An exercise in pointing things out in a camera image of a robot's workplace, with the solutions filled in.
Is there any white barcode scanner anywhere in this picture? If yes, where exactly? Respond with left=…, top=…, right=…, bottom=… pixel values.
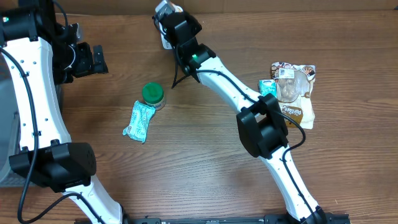
left=160, top=31, right=173, bottom=50

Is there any brown white snack pouch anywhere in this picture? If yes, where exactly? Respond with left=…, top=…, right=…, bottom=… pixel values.
left=271, top=62, right=316, bottom=129

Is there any small teal carton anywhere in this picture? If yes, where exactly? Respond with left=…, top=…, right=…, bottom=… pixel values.
left=258, top=79, right=277, bottom=97

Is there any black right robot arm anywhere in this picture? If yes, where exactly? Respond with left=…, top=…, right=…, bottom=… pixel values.
left=153, top=4, right=328, bottom=223

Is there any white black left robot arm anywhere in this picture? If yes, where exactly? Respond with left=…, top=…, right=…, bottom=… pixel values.
left=1, top=0, right=128, bottom=223

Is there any teal tissue pack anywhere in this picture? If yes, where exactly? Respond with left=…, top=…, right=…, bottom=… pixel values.
left=123, top=101, right=155, bottom=143

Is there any green capped bottle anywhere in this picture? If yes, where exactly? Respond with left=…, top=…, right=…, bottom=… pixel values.
left=142, top=82, right=166, bottom=110

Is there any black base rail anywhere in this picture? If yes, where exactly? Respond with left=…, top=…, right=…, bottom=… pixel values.
left=74, top=213, right=351, bottom=224

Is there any orange tissue pack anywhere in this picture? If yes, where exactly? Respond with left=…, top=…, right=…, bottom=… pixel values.
left=174, top=6, right=183, bottom=12

